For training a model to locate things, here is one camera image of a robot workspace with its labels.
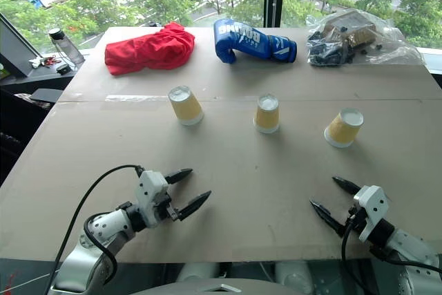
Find clear tape strip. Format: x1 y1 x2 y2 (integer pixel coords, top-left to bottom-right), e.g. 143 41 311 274
104 95 169 104

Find white rounded robot leg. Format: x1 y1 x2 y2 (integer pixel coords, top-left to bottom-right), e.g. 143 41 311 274
273 260 316 293
175 261 222 284

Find red crumpled cloth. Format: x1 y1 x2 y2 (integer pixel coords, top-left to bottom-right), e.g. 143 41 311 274
104 21 196 76

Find dark grey flat pad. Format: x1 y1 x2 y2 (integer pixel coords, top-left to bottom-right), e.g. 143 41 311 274
30 88 64 104

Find clear water bottle black lid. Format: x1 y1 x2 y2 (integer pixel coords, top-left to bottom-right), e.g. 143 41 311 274
48 27 86 66

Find brown cardboard box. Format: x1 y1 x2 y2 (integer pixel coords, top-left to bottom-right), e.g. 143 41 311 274
323 10 379 48

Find silver robot torso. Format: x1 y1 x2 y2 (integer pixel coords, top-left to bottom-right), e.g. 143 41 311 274
130 276 312 295

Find clear plastic bag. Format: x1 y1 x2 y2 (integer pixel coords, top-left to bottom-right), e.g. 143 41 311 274
305 7 425 68

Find yellow ribbed paper cup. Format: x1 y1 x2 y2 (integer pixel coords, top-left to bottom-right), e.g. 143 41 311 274
323 107 365 149
252 93 281 135
167 85 205 127

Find blue boxing glove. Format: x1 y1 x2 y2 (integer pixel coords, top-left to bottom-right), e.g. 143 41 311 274
212 18 298 66

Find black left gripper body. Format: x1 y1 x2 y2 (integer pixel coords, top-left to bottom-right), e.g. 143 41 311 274
157 193 182 222

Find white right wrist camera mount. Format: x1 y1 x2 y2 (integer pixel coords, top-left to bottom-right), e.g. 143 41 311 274
352 184 393 242

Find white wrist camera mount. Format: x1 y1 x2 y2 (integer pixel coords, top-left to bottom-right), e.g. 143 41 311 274
133 170 172 229
352 184 393 242

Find black side desk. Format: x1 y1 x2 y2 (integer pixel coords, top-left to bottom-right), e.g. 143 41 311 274
0 48 91 104

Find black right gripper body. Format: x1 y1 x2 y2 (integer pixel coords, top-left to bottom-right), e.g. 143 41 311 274
344 204 367 238

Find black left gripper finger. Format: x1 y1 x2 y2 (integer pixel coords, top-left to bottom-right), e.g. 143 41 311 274
177 190 212 222
164 168 194 186

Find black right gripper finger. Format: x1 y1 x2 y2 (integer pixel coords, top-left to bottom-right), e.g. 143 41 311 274
309 200 347 238
331 175 363 196

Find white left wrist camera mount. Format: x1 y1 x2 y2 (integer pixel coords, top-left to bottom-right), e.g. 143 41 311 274
133 170 172 229

